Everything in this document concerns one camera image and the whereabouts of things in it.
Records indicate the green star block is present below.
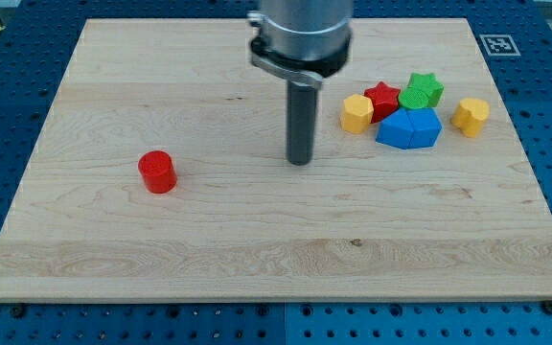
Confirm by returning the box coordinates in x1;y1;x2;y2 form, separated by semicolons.
407;72;445;107

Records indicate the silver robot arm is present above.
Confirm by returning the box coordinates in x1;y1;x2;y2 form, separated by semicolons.
247;0;354;166

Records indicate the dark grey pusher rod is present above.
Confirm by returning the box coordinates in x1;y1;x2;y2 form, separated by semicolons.
286;81;318;166

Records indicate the red star block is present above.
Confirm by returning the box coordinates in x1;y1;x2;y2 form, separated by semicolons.
363;81;401;124

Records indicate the green cylinder block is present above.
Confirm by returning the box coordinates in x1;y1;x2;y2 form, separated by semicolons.
398;87;429;110

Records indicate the white fiducial marker tag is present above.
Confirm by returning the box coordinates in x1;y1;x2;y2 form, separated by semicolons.
480;34;520;57

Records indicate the yellow hexagon block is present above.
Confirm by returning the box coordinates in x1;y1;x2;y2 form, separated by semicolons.
340;94;374;134

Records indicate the red cylinder block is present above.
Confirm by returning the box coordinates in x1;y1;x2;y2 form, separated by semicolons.
138;150;177;194

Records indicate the wooden board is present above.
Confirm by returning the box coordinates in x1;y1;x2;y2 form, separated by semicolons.
0;18;552;304

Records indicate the blue angular block left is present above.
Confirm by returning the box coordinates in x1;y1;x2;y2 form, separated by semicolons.
376;108;414;150

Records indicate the yellow heart block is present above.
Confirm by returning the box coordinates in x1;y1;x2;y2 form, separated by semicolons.
450;98;491;138

